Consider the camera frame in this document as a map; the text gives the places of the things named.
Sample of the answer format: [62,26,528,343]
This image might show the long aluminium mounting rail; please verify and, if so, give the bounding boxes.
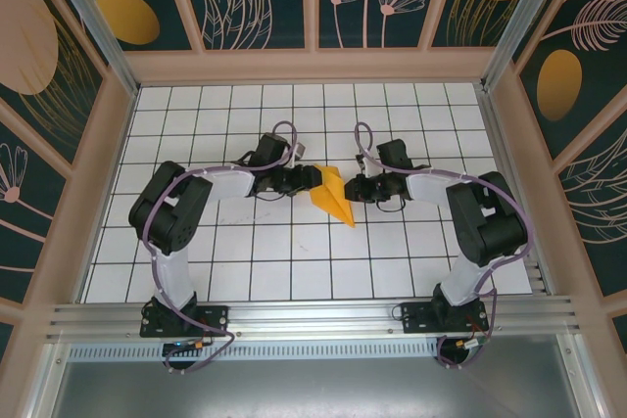
[46,295,582,341]

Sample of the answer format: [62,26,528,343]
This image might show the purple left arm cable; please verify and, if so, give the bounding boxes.
[144,119,301,375]

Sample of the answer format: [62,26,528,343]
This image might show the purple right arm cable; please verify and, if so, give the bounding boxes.
[352,120,533,371]

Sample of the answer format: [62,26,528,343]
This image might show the aluminium corner post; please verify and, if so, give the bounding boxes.
[482,0,584,92]
[41,0,141,96]

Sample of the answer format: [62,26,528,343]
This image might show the grey metal sheet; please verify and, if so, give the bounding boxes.
[48,358,584,418]

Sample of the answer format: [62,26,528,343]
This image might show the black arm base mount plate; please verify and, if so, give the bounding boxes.
[139,303,231,340]
[399,301,489,335]

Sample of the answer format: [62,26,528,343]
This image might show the dark panel large pink oval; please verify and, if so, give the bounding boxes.
[0,0,110,172]

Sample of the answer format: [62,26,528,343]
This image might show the dark panel with pink flowers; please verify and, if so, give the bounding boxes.
[315,0,455,52]

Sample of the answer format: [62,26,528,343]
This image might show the yellow square paper sheet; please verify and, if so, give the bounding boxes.
[309,163,356,229]

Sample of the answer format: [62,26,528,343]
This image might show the slotted grey cable duct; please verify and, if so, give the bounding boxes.
[68,342,442,360]

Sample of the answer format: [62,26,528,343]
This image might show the aluminium side rail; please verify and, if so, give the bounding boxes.
[477,84,555,297]

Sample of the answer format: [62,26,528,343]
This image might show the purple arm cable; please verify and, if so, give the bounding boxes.
[352,120,533,371]
[144,119,301,375]

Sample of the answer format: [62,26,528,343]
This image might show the dark panel pink feather lines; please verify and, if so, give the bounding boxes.
[555,126,627,300]

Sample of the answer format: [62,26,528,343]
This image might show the dark panel orange circle leaves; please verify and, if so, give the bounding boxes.
[171,0,314,52]

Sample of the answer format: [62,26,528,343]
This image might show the dark panel orange oval feathers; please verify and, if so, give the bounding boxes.
[511,0,627,163]

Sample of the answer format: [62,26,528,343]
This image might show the dark panel single pink flower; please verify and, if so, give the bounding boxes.
[0,107,70,309]

